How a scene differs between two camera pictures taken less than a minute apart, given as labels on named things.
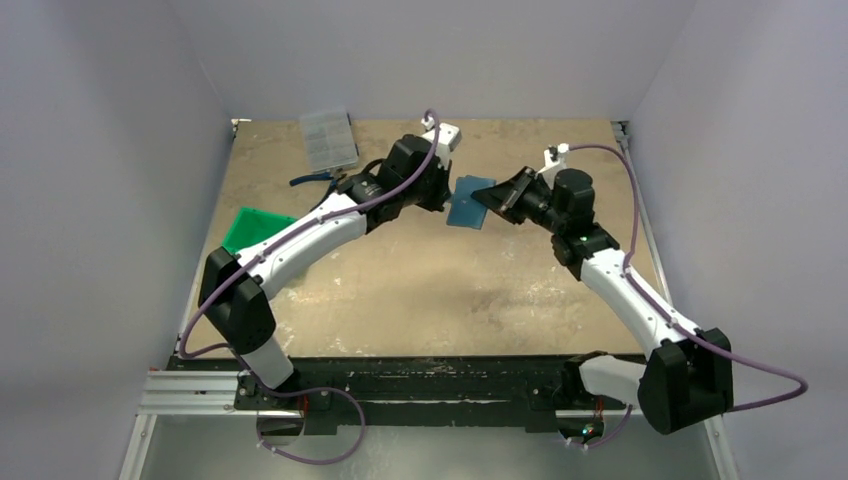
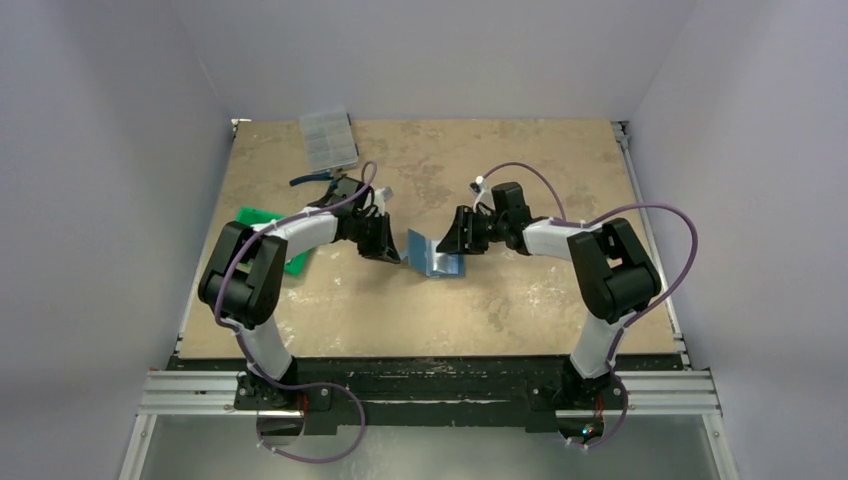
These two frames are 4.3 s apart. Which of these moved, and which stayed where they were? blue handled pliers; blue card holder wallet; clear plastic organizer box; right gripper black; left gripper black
Moved: blue card holder wallet; left gripper black; right gripper black
Stayed: clear plastic organizer box; blue handled pliers
